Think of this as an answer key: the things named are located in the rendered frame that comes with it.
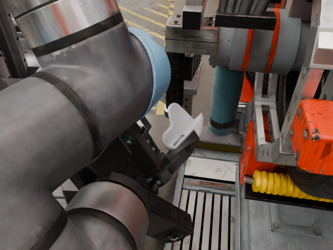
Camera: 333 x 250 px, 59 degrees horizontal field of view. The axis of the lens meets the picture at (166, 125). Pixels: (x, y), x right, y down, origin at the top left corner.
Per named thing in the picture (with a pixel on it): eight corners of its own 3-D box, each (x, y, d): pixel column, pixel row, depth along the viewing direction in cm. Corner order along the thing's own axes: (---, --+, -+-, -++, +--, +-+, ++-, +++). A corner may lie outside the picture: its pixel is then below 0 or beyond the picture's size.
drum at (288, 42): (302, 88, 65) (324, 25, 56) (205, 79, 68) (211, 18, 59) (293, 58, 76) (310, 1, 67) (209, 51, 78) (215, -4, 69)
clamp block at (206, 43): (216, 56, 50) (220, 26, 47) (164, 52, 52) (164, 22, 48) (218, 44, 54) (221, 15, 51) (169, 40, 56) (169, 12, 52)
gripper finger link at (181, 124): (197, 83, 41) (153, 121, 36) (219, 118, 42) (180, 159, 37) (184, 89, 43) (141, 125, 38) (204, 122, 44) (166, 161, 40)
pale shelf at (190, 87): (196, 95, 126) (196, 89, 124) (157, 92, 128) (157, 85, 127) (204, 50, 159) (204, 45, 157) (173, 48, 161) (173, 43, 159)
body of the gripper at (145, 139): (144, 108, 37) (110, 153, 26) (182, 161, 39) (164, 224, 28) (99, 135, 40) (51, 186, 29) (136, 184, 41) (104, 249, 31)
